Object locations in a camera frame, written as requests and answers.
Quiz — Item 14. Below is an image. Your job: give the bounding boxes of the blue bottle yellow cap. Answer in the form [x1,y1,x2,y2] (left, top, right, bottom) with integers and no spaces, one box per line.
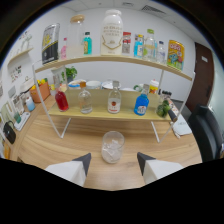
[133,33,145,59]

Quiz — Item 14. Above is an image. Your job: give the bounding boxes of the white and blue cup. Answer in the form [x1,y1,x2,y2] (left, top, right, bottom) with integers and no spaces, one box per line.
[25,95,36,112]

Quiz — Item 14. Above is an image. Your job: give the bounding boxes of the green potted plant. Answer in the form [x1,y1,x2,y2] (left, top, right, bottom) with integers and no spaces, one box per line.
[61,65,78,84]

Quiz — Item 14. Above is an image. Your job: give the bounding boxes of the blue rimmed bowl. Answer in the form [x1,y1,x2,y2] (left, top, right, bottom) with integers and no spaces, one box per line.
[67,79,87,90]

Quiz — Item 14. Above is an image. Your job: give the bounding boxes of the black bag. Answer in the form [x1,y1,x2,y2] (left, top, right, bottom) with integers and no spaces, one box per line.
[2,120,17,145]

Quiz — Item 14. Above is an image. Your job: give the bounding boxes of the black office chair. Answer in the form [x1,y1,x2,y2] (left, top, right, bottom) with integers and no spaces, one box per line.
[187,104,224,163]

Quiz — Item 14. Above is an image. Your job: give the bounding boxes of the white bowl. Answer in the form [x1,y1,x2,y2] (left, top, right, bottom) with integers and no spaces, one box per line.
[85,80,102,90]

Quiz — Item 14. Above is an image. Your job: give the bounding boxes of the green muddler wooden handle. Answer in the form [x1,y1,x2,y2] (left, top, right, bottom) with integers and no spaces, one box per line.
[155,99,179,123]

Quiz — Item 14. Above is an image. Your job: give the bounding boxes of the ceiling air vent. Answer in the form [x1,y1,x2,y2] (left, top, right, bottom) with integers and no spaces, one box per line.
[139,3,166,15]

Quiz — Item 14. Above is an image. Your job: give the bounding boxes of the orange storage basket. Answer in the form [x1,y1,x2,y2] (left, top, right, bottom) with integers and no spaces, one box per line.
[29,79,52,104]

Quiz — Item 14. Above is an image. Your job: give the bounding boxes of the red wall poster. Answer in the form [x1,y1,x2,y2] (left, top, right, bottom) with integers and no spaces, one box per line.
[121,31,132,55]

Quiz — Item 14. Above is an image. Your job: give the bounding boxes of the clear bottle orange cap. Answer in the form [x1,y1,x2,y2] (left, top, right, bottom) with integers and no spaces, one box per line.
[77,80,94,115]

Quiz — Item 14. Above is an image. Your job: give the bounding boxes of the tall glass jar wooden lid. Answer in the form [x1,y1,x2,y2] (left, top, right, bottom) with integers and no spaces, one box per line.
[65,14,86,60]

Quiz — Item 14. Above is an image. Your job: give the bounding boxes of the two-tier wooden shelf rack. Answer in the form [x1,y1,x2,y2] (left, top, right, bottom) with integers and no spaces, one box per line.
[32,54,196,144]

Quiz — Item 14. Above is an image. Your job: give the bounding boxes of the small red liquid bottle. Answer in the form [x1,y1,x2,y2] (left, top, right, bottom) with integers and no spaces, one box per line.
[54,83,70,113]

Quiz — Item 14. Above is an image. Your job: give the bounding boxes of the teal bottle black cap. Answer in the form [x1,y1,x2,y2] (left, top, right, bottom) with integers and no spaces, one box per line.
[82,31,93,56]

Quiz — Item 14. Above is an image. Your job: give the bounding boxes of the wooden wall shelf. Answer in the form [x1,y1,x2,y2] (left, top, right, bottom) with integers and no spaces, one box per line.
[7,46,34,68]

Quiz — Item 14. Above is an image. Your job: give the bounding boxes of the white tray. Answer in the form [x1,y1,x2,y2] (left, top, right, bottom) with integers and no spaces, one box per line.
[13,111,32,132]

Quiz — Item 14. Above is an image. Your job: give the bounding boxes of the yellow jar white lid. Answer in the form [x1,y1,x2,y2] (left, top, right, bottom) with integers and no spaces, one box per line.
[148,78,160,95]

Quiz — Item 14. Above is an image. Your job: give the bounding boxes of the small dark shakers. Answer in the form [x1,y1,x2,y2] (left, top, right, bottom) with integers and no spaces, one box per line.
[161,90,173,101]

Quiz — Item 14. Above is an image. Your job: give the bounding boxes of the clear bottle red label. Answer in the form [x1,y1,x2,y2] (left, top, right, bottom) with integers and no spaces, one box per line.
[107,80,123,115]

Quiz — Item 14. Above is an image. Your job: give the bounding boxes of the white folded cloth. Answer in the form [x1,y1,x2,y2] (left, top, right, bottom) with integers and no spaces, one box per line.
[171,113,194,137]

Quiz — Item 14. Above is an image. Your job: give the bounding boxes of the large white bottle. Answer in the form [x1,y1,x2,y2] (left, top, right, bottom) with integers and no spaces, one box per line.
[100,8,124,56]

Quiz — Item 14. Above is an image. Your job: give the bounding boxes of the black and silver can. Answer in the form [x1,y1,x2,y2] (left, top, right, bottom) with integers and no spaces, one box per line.
[41,22,61,65]

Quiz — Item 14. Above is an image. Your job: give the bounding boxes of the small pink bottle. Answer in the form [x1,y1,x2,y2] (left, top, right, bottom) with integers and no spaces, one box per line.
[60,37,68,60]

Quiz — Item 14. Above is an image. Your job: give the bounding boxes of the silver rimmed bowl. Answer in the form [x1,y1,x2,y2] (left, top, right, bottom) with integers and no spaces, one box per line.
[101,79,123,90]

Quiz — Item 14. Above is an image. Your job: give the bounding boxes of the dark brown door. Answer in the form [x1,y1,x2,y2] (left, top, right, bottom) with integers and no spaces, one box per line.
[185,41,215,114]

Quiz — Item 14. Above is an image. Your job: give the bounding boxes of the blue liquid bottle grey cap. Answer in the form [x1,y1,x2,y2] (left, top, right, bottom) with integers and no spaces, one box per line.
[133,83,150,117]

